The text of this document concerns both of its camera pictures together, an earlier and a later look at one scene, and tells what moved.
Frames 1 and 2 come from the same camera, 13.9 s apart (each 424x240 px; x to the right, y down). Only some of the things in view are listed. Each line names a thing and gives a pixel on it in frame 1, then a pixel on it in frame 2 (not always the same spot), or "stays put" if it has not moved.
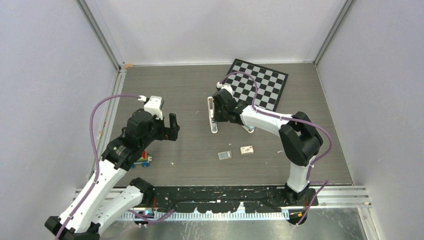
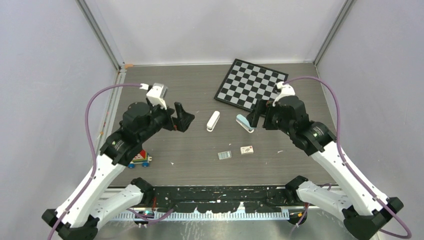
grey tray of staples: (224, 155) stays put
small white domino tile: (246, 150) stays put
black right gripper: (217, 117) to (262, 107)
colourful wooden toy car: (144, 160) stays put
